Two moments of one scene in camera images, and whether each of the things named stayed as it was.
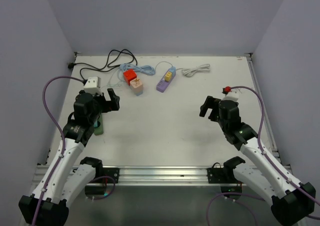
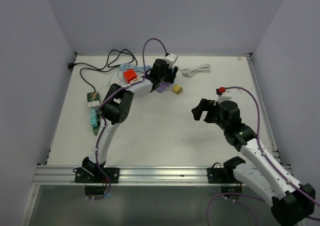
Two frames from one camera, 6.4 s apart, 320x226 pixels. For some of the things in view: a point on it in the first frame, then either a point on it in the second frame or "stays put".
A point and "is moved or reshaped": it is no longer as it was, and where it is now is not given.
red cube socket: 129,75 stays put
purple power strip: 162,85 stays put
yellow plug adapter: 168,76 is moved or reshaped
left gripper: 109,106 -> 170,78
